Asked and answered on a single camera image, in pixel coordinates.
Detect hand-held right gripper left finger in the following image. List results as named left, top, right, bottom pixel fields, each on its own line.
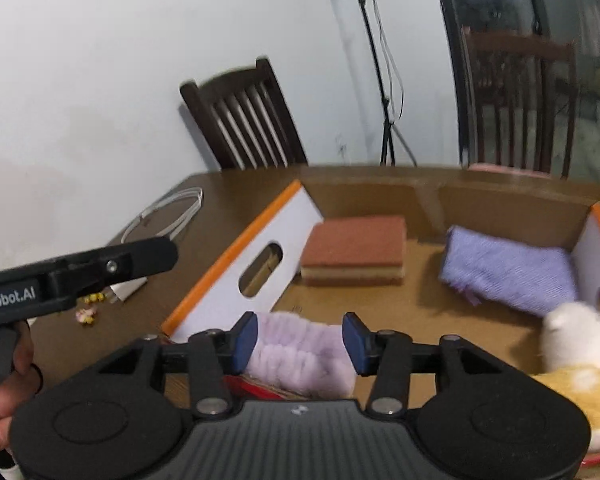
left=97, top=311, right=259, bottom=418

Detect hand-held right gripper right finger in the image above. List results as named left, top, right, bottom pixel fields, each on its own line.
left=342, top=311, right=506, bottom=417

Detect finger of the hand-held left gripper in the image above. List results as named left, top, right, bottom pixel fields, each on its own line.
left=55, top=236, right=178, bottom=306

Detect fluffy purple headband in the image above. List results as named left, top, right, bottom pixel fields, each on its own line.
left=245, top=311, right=357, bottom=401

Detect layered sponge block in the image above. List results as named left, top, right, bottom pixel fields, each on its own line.
left=300, top=216, right=407, bottom=287

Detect cardboard box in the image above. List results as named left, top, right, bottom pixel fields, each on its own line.
left=160, top=167, right=600, bottom=468

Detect purple knitted cloth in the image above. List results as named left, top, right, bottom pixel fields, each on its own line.
left=439, top=225, right=579, bottom=317

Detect yellow white plush toy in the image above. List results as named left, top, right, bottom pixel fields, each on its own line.
left=530, top=302, right=600, bottom=453

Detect white charger adapter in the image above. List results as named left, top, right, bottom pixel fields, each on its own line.
left=107, top=277, right=148, bottom=304

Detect small yellow flower bits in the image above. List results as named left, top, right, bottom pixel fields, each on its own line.
left=75, top=291, right=112, bottom=326

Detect dark wooden chair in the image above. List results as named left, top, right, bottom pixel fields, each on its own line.
left=180, top=58, right=309, bottom=171
left=461, top=26, right=579, bottom=179

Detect pink seat cushion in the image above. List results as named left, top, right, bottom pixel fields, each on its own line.
left=467, top=162, right=553, bottom=177

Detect black framed glass sliding door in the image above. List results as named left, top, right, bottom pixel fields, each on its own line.
left=427, top=0, right=600, bottom=186

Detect white charging cable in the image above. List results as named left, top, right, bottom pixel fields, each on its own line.
left=121, top=187, right=204, bottom=246

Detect black studio light cable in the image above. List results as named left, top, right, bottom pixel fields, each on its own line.
left=360, top=0, right=407, bottom=122

